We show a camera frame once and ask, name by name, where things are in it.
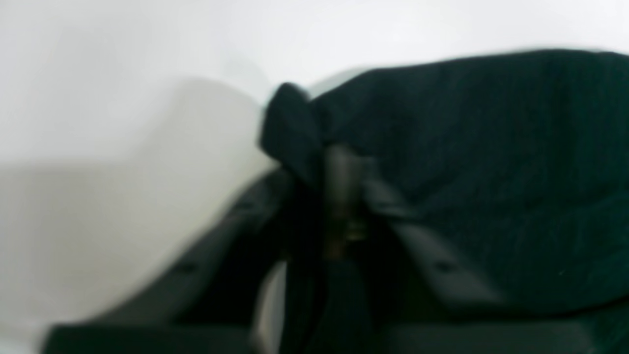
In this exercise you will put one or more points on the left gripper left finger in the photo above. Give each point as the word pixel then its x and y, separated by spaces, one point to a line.
pixel 204 303

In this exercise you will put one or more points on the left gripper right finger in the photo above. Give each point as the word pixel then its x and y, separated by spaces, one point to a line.
pixel 459 310

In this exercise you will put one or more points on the black printed T-shirt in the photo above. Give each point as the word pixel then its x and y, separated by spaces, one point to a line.
pixel 520 159

